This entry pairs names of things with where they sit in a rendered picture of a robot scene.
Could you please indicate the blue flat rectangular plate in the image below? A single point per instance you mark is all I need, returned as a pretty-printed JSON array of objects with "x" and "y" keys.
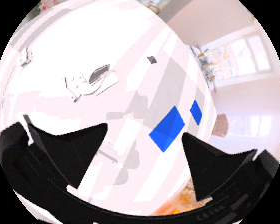
[
  {"x": 196, "y": 113},
  {"x": 167, "y": 130}
]

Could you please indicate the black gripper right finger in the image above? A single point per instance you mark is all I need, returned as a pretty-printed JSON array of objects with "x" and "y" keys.
[{"x": 210, "y": 168}]

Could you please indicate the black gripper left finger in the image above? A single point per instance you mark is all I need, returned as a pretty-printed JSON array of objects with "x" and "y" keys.
[{"x": 73, "y": 152}]

